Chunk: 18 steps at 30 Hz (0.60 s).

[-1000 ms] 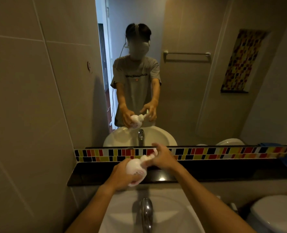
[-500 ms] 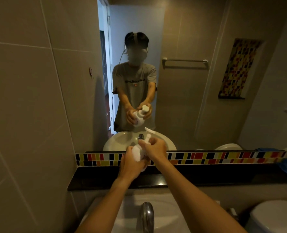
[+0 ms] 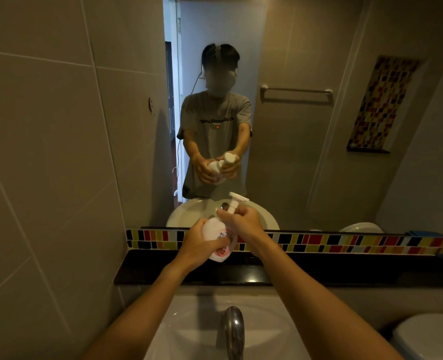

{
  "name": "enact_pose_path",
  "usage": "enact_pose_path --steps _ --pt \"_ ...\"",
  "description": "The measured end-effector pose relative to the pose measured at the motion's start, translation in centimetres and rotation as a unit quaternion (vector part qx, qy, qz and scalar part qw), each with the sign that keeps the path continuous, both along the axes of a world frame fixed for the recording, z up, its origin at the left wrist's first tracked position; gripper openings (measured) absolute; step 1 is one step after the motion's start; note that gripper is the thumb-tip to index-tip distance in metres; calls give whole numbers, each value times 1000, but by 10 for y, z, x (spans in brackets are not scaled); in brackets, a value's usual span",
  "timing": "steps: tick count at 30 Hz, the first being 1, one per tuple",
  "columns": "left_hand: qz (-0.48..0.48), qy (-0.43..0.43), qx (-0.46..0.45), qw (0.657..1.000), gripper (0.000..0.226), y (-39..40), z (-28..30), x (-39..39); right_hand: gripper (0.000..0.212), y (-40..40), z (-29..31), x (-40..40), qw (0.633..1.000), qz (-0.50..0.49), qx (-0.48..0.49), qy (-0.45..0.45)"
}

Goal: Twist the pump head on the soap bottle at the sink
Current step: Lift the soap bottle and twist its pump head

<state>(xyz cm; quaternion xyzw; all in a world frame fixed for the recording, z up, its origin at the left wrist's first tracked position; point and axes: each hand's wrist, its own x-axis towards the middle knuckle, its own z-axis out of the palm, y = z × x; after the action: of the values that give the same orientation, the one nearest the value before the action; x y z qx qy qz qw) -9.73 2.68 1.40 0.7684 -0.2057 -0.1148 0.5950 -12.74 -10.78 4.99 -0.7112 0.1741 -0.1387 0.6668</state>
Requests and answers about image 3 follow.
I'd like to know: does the person's right hand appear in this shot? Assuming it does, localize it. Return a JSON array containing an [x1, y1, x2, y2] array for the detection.
[[216, 205, 271, 258]]

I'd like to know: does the person's left hand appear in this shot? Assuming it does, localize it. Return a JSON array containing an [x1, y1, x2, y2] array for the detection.
[[174, 219, 231, 273]]

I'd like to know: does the white pump soap bottle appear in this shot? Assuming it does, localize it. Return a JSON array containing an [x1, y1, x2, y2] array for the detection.
[[201, 191, 251, 264]]

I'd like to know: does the person's right forearm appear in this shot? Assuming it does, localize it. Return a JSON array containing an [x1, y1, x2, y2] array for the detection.
[[246, 240, 405, 360]]

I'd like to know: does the person's left forearm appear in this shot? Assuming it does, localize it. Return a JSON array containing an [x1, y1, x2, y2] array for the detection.
[[81, 255, 203, 360]]

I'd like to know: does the chrome faucet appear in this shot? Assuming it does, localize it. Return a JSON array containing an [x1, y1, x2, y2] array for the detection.
[[221, 306, 246, 360]]

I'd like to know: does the white ceramic sink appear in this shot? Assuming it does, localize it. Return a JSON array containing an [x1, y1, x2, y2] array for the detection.
[[143, 294, 313, 360]]

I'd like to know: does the black stone ledge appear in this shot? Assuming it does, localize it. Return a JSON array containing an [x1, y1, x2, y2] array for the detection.
[[113, 249, 443, 288]]

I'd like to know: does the white toilet tank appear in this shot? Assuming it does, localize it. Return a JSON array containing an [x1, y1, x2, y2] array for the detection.
[[390, 313, 443, 360]]

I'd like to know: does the large wall mirror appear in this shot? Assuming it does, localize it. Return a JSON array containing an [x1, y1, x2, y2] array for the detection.
[[80, 0, 443, 237]]

